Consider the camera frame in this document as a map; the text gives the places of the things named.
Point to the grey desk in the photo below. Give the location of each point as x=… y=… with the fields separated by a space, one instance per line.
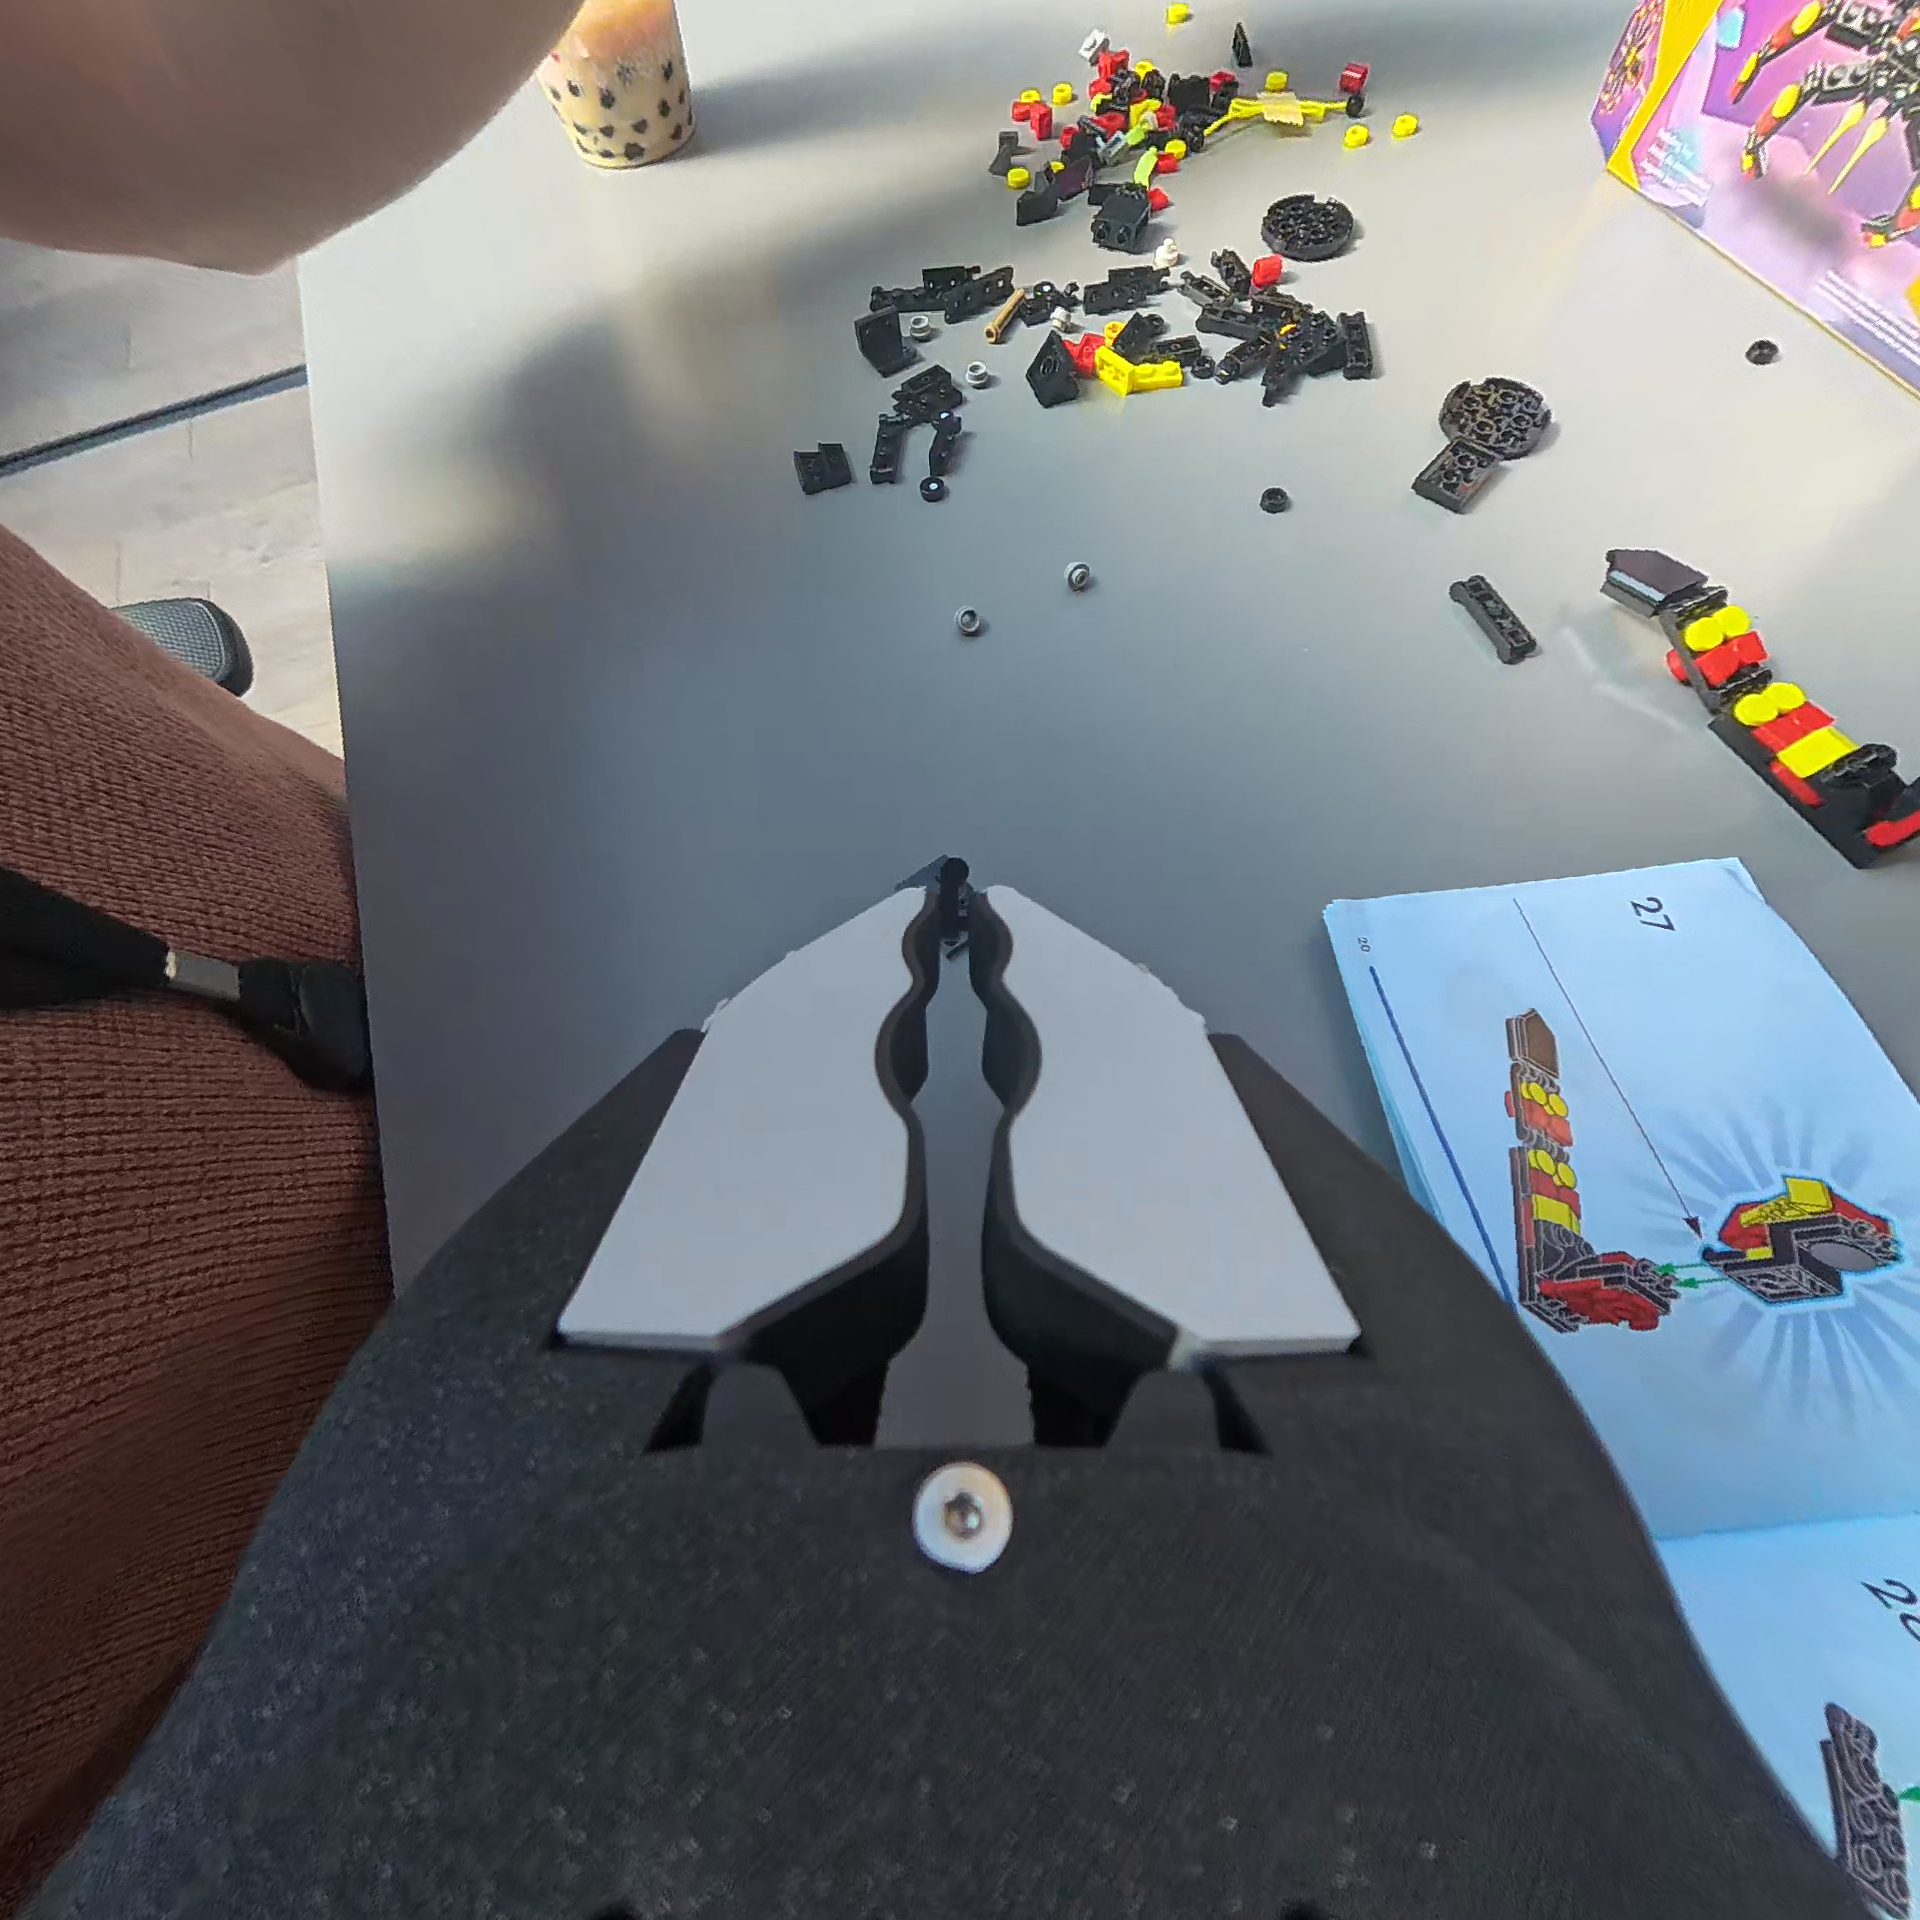
x=675 y=675

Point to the dark office chair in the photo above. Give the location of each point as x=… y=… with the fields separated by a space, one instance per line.
x=186 y=641

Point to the small black brick piece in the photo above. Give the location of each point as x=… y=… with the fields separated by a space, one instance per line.
x=953 y=894

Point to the person's left forearm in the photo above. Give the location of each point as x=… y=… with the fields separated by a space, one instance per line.
x=227 y=120

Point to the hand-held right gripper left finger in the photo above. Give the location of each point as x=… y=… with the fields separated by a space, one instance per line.
x=767 y=1142

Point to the blue instruction booklet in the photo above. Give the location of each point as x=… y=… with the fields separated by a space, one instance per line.
x=1697 y=1048

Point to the long black brick bar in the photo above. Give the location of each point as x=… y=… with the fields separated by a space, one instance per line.
x=1493 y=619

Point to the black square brick plate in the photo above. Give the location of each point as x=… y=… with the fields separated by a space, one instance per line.
x=1462 y=478

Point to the bubble tea cup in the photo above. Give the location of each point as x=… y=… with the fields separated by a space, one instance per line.
x=615 y=106

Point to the pile of colourful brick pieces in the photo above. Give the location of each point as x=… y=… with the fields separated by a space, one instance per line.
x=1119 y=216

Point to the purple toy box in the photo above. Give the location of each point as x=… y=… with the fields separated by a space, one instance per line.
x=1800 y=163

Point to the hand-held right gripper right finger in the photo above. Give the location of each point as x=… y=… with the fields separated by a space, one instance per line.
x=1153 y=1154

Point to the black red yellow brick model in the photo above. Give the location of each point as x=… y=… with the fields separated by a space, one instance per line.
x=1772 y=706

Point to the pile of black brick pieces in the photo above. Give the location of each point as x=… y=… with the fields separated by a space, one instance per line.
x=887 y=337

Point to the round black brick plate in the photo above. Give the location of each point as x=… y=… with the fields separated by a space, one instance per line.
x=1497 y=410
x=1312 y=231

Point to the person's brown knitted clothing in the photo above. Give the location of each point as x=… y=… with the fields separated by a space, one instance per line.
x=164 y=1351

